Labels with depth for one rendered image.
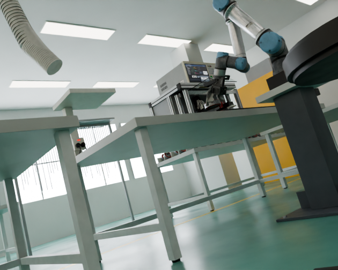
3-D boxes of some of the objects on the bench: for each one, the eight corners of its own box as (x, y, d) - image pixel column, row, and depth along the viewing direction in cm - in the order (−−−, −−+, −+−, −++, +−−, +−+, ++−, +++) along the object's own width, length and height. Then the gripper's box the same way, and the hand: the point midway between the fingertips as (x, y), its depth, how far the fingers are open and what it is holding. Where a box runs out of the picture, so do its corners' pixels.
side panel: (182, 133, 255) (171, 96, 260) (179, 134, 253) (168, 96, 258) (161, 143, 276) (152, 108, 281) (159, 144, 274) (149, 109, 279)
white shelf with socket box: (130, 144, 239) (115, 88, 247) (83, 151, 215) (68, 88, 223) (108, 156, 265) (95, 105, 273) (65, 164, 241) (52, 106, 248)
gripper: (215, 76, 200) (211, 109, 205) (234, 77, 212) (229, 107, 218) (205, 74, 206) (201, 105, 212) (223, 75, 218) (219, 104, 224)
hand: (212, 105), depth 216 cm, fingers closed on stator, 13 cm apart
